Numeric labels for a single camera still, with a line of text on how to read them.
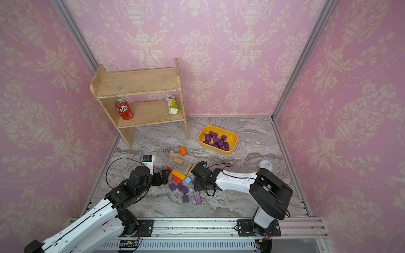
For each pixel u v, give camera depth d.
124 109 0.84
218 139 1.06
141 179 0.61
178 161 0.97
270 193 0.44
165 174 0.74
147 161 0.70
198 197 0.83
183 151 1.00
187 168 0.92
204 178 0.67
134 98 1.12
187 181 0.87
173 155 1.00
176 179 0.89
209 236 0.73
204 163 0.81
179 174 0.90
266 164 0.90
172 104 0.92
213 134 1.09
